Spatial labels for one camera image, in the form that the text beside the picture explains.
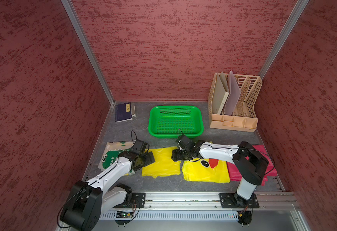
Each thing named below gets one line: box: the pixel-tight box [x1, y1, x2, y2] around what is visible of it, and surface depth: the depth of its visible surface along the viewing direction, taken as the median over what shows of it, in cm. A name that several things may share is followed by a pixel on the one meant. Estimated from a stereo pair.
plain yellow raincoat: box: [141, 146, 182, 179], surface depth 87 cm
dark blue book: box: [115, 102, 133, 123], surface depth 115 cm
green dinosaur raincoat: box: [97, 141, 135, 172], surface depth 90 cm
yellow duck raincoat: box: [181, 157, 231, 183], surface depth 85 cm
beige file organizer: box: [207, 73, 263, 133], surface depth 103 cm
